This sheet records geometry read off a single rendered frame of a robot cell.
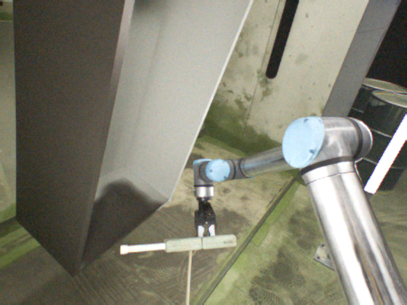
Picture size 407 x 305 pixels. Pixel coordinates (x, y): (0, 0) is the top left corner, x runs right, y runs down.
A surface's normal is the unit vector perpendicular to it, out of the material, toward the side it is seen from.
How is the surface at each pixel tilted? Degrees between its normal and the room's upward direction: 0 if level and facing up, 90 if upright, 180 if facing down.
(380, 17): 90
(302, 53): 90
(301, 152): 85
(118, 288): 0
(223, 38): 90
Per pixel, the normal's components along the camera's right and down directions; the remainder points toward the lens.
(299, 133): -0.93, -0.08
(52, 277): 0.17, -0.87
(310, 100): -0.56, 0.31
